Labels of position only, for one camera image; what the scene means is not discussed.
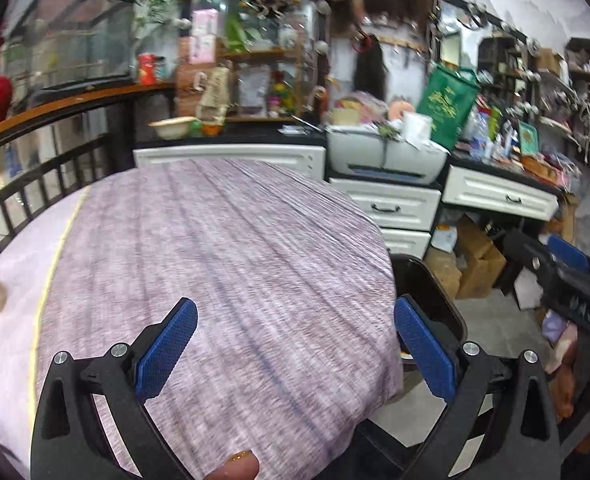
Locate glass and mesh cage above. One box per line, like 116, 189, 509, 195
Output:
12, 0, 138, 93

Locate green tote bag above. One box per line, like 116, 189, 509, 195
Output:
416, 62, 482, 146

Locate person's left hand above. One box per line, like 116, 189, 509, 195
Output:
209, 450, 260, 480

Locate clear water bottle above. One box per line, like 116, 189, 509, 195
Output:
467, 107, 490, 153

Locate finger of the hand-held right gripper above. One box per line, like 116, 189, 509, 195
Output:
546, 235, 590, 286
504, 230, 590, 323

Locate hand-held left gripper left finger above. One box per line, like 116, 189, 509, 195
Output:
31, 297, 198, 480

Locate white printer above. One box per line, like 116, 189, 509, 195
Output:
326, 126, 450, 184

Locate teal framed picture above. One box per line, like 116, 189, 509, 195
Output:
519, 121, 540, 156

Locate black hanging wig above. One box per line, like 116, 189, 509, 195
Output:
352, 35, 386, 98

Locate white drawer cabinet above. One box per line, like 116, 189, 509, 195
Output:
134, 144, 443, 261

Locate cream bowl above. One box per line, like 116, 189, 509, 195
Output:
147, 116, 200, 140

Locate red tin can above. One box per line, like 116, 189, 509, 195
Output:
137, 52, 160, 85

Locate black trash bin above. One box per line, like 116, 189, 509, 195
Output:
390, 254, 468, 371

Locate wooden ledge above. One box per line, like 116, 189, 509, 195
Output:
0, 81, 178, 161

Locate row of cosmetic bottles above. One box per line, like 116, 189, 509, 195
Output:
480, 105, 523, 163

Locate wooden shelf rack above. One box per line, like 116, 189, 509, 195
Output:
222, 49, 308, 122

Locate cardboard box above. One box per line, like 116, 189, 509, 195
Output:
457, 215, 506, 300

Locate black framed vanity mirror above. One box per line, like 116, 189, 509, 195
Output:
177, 0, 330, 126

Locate black wooden railing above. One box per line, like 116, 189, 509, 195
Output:
0, 132, 136, 261

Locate white desk drawer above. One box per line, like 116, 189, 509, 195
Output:
442, 164, 560, 222

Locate beige snack pouch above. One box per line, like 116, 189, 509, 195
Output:
200, 66, 232, 123

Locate stack of brown boxes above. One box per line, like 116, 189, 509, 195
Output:
175, 62, 210, 118

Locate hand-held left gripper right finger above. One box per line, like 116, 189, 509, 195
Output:
394, 294, 562, 480

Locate white table cover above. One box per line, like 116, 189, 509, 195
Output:
0, 185, 93, 480

